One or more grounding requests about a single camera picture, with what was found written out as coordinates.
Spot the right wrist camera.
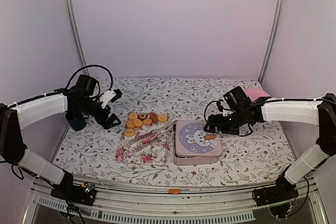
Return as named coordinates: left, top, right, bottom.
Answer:
left=216, top=99, right=229, bottom=116

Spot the fallen orange cookie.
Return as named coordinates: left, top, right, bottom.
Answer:
left=168, top=188, right=181, bottom=195

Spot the aluminium front rail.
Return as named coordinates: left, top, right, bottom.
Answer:
left=23, top=176, right=330, bottom=223

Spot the aluminium corner post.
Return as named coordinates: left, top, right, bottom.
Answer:
left=258, top=0, right=285, bottom=85
left=64, top=0, right=87, bottom=67

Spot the silver metal tin lid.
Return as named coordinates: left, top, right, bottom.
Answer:
left=175, top=120, right=222, bottom=157

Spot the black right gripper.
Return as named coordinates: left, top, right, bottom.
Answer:
left=204, top=109, right=246, bottom=135

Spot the aluminium left corner post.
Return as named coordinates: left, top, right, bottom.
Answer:
left=64, top=0, right=87, bottom=67

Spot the pink divided cookie tin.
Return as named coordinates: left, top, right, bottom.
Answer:
left=174, top=154, right=220, bottom=166

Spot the pink plastic plate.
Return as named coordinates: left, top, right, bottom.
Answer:
left=244, top=88, right=270, bottom=102

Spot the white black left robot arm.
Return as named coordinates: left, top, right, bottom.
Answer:
left=1, top=62, right=79, bottom=209

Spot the aluminium right corner post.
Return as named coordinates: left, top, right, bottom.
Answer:
left=258, top=0, right=285, bottom=85

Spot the dark blue cup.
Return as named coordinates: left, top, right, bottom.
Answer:
left=65, top=114, right=86, bottom=131

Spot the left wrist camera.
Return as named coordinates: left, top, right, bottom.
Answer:
left=98, top=89, right=122, bottom=109

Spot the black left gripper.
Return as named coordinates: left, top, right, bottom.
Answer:
left=76, top=97, right=122, bottom=129

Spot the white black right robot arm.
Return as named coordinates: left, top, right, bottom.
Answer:
left=204, top=87, right=335, bottom=206

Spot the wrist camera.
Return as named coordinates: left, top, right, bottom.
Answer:
left=98, top=89, right=122, bottom=109
left=216, top=99, right=229, bottom=116

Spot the chocolate sprinkled donut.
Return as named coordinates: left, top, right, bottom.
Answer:
left=139, top=113, right=148, bottom=120

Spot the floral cookie tray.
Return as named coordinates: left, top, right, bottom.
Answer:
left=115, top=112, right=174, bottom=166

